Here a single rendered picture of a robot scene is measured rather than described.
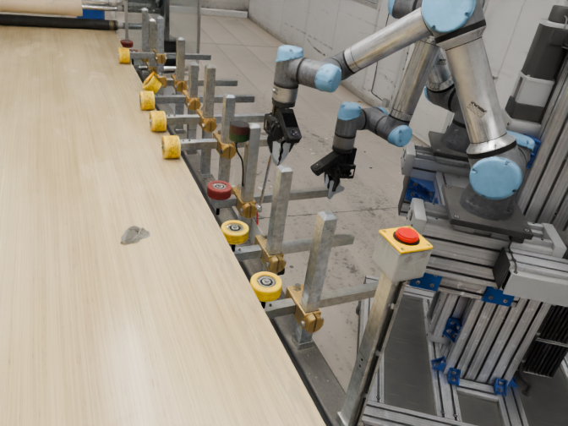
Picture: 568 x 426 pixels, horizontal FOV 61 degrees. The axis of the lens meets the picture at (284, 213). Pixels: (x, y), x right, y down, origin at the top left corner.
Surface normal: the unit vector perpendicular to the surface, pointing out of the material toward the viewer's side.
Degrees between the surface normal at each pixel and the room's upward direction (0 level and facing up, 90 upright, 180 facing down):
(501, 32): 90
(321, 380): 0
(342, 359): 0
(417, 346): 0
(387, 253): 90
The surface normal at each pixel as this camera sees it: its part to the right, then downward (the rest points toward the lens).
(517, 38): -0.93, 0.07
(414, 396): 0.13, -0.85
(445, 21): -0.54, 0.27
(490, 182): -0.44, 0.51
